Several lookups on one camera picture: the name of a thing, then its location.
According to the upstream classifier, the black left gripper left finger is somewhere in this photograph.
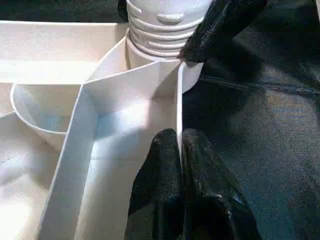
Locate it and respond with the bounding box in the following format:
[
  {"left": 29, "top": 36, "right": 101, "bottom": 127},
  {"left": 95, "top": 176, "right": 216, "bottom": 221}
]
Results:
[{"left": 123, "top": 128, "right": 186, "bottom": 240}]

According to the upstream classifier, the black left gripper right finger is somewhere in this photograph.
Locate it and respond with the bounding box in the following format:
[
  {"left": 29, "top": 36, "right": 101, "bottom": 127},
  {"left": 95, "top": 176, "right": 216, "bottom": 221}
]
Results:
[{"left": 181, "top": 128, "right": 261, "bottom": 240}]

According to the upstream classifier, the white plastic table leg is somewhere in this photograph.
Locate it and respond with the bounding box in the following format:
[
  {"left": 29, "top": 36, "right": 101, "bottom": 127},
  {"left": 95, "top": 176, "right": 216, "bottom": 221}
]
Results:
[{"left": 124, "top": 0, "right": 216, "bottom": 61}]

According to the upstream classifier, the white plastic table top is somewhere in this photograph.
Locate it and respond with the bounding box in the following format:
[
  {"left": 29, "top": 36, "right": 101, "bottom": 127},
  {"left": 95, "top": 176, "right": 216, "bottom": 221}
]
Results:
[{"left": 0, "top": 20, "right": 205, "bottom": 240}]

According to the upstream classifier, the black mat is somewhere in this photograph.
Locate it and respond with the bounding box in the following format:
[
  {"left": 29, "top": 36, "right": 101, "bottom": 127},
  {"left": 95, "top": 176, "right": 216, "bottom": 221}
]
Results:
[{"left": 0, "top": 0, "right": 320, "bottom": 240}]

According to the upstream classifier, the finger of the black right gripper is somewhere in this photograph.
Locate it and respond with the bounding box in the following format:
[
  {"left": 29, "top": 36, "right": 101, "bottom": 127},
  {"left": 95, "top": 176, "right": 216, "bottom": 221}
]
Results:
[
  {"left": 116, "top": 0, "right": 130, "bottom": 23},
  {"left": 179, "top": 0, "right": 271, "bottom": 64}
]

